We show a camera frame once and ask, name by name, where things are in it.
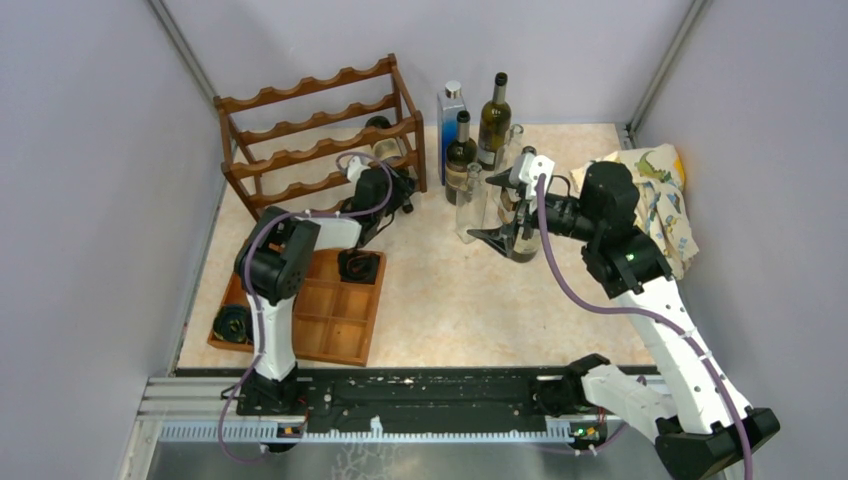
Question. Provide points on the wooden wine rack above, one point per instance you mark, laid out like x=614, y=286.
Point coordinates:
x=243, y=171

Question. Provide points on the aluminium corner frame post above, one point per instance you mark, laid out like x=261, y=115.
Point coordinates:
x=694, y=12
x=184, y=51

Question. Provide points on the aluminium corner frame post right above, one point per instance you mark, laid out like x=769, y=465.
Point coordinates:
x=694, y=12

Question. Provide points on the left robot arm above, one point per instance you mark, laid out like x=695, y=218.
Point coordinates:
x=272, y=268

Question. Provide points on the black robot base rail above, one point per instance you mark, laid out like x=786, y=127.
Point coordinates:
x=449, y=400

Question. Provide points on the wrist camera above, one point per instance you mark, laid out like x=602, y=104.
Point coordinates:
x=528, y=172
x=356, y=166

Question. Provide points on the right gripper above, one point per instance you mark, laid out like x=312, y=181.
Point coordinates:
x=498, y=236

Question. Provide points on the clear square glass bottle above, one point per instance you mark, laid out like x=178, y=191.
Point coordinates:
x=471, y=203

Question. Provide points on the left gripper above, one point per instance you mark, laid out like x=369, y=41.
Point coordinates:
x=401, y=188

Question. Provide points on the black cable coil tray corner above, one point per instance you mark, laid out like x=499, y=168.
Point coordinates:
x=233, y=324

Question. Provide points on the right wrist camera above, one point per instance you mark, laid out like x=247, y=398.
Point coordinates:
x=528, y=172

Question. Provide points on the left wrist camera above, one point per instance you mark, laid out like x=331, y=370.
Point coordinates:
x=356, y=166

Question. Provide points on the tall green wine bottle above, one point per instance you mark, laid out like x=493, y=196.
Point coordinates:
x=495, y=120

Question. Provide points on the dinosaur print cloth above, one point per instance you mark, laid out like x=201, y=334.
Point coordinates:
x=658, y=174

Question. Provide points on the green wine bottle white label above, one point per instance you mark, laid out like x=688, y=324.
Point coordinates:
x=526, y=245

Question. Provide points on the blue square glass bottle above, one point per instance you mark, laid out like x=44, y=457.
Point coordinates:
x=449, y=103

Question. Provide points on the green wine bottle dark label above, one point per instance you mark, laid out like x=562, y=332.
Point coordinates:
x=385, y=149

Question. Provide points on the clear tall glass bottle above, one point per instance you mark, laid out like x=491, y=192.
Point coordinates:
x=510, y=149

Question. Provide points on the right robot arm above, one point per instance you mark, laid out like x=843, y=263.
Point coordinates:
x=702, y=424

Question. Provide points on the aluminium corner frame post left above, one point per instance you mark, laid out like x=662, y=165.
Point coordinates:
x=184, y=51

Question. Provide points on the dark bottle brown label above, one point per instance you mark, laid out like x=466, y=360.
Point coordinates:
x=459, y=155

